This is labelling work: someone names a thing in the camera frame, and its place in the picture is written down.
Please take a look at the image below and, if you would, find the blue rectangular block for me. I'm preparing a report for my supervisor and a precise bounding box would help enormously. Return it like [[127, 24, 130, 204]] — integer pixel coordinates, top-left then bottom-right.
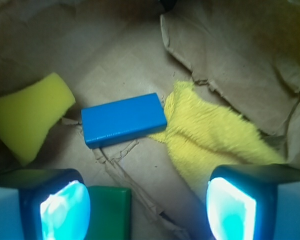
[[81, 93, 167, 149]]

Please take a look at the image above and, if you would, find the brown paper bag liner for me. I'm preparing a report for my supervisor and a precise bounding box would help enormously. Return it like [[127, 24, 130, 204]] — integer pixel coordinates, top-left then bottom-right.
[[0, 0, 300, 240]]

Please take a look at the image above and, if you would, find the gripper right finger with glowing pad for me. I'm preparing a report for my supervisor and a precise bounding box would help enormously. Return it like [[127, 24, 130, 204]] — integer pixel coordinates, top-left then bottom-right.
[[206, 164, 300, 240]]

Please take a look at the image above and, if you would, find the yellow terry cloth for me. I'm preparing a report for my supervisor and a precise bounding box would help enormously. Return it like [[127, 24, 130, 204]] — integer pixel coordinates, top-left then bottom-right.
[[149, 80, 285, 201]]

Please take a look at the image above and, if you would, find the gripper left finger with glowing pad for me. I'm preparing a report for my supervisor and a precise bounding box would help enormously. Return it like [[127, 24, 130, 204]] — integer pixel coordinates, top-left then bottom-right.
[[0, 168, 91, 240]]

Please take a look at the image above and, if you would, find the green rectangular block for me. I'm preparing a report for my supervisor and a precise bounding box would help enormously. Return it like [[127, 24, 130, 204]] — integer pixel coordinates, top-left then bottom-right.
[[85, 186, 132, 240]]

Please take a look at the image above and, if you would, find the yellow sponge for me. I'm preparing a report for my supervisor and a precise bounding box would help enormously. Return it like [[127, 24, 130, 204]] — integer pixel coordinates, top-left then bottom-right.
[[0, 72, 76, 166]]

